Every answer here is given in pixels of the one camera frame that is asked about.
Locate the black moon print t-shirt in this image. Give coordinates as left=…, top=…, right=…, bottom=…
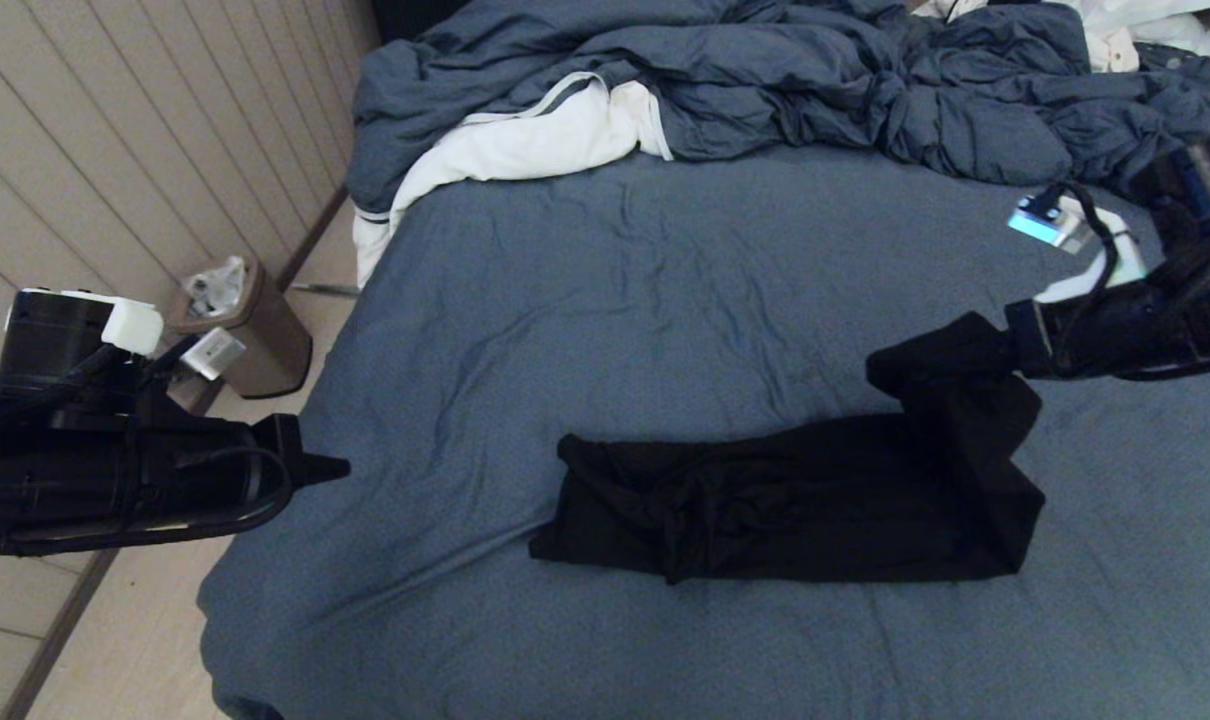
left=528, top=312, right=1046, bottom=586

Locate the brown trash bin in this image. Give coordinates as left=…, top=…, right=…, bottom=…
left=168, top=258, right=313, bottom=398

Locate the white pillow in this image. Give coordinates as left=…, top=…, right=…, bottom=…
left=1060, top=0, right=1210, bottom=58

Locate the white garment with grey stripe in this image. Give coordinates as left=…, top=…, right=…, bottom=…
left=352, top=72, right=674, bottom=289

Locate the blue bed sheet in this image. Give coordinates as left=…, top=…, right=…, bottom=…
left=197, top=140, right=1210, bottom=720

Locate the crumpled blue duvet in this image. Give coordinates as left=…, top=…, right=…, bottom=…
left=345, top=0, right=1210, bottom=223

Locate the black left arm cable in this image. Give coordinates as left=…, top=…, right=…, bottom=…
left=0, top=345, right=296, bottom=556

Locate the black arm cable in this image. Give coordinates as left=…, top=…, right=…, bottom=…
left=1040, top=180, right=1210, bottom=383
left=0, top=345, right=296, bottom=556

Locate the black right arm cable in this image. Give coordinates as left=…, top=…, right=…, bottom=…
left=1040, top=180, right=1210, bottom=383

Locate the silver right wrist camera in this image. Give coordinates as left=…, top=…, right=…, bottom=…
left=1007, top=185, right=1146, bottom=303

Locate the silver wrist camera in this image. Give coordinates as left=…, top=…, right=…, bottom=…
left=1007, top=185, right=1146, bottom=303
left=180, top=328, right=248, bottom=381

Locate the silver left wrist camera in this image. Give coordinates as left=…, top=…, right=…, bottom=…
left=180, top=328, right=248, bottom=381

